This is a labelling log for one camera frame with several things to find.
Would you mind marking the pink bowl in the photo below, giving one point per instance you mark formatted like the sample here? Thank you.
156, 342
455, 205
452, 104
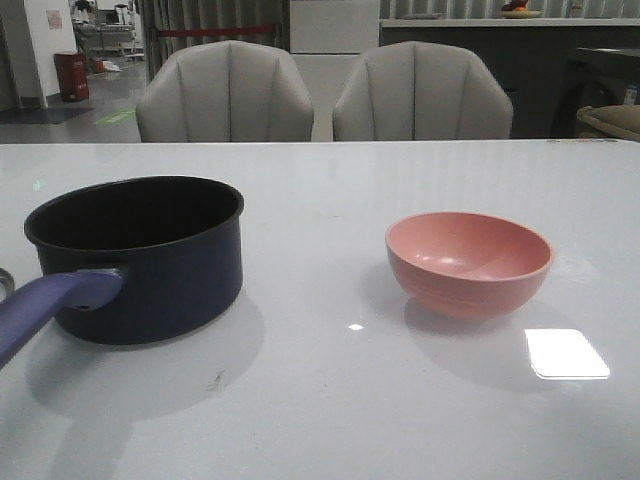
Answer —
465, 265

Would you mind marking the glass lid blue knob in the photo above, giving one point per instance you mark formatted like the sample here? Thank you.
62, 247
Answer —
7, 284

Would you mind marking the left grey upholstered chair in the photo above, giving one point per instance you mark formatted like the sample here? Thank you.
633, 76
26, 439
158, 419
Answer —
230, 91

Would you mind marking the grey upholstered chair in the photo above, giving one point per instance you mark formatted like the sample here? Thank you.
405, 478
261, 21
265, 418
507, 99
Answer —
230, 91
415, 91

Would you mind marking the right grey upholstered chair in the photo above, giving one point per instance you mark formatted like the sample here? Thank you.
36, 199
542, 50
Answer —
415, 91

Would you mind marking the dark blue saucepan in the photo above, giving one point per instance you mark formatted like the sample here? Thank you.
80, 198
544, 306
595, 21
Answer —
130, 262

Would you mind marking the white cabinet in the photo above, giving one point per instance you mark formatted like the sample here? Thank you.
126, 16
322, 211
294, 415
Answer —
325, 39

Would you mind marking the red barrier belt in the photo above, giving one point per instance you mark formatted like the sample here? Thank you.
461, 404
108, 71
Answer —
218, 32

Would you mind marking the dark counter with white top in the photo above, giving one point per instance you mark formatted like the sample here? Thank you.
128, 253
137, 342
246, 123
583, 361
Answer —
527, 57

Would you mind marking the fruit plate on counter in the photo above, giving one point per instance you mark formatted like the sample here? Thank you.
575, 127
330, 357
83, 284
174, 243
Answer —
518, 9

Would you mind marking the red bin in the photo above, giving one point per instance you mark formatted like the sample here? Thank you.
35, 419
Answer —
71, 75

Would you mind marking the beige cushion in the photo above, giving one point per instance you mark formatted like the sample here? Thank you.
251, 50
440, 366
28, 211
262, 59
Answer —
615, 121

